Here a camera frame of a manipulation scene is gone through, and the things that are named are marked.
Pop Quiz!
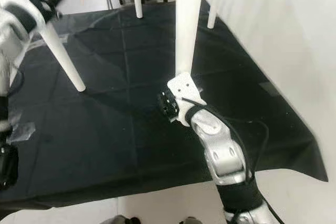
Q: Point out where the clear tape patch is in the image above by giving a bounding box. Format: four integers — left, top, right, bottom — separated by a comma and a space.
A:
9, 122, 38, 144

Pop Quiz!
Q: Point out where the black tablecloth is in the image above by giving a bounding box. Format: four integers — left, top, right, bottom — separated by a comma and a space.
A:
0, 0, 329, 220

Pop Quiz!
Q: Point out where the black left robot foot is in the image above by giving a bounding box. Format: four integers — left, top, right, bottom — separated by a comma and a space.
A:
99, 215, 141, 224

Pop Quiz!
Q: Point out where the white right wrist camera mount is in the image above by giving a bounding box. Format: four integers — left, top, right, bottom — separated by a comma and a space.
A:
166, 71, 207, 126

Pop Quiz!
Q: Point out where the dark grey tape patch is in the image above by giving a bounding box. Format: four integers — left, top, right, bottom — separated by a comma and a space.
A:
259, 81, 282, 97

